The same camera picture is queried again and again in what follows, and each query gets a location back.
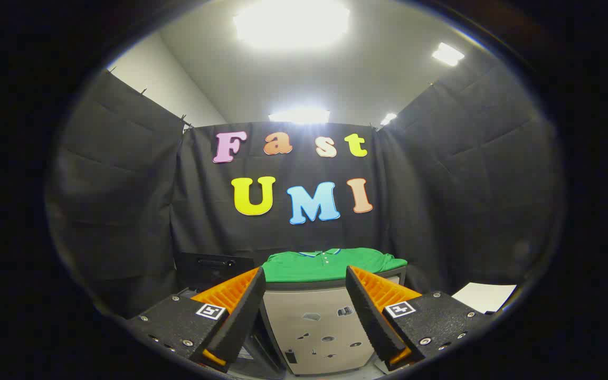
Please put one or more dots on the white paper sheet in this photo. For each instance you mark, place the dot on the white paper sheet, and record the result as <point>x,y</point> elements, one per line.
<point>486,296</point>

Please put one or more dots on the large ceiling light panel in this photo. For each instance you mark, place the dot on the large ceiling light panel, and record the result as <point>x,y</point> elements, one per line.
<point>291,24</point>

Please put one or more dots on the black washing machine lid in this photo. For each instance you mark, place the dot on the black washing machine lid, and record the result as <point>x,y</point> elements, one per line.
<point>214,269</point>

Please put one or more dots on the black backdrop cloth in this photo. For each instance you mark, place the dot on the black backdrop cloth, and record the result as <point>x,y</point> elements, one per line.
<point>119,200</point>
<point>283,232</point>
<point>467,184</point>

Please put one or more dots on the green polo shirt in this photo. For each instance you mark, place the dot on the green polo shirt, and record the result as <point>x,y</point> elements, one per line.
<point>314,266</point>

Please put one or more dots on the small ceiling light panel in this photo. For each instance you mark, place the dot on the small ceiling light panel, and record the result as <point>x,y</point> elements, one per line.
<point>388,119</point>
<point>447,54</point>
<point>298,116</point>

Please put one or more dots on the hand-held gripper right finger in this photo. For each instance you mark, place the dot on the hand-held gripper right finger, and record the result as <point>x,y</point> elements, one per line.
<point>370,316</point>

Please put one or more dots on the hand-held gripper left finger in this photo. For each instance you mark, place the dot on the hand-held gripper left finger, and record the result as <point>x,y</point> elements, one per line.
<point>240,316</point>

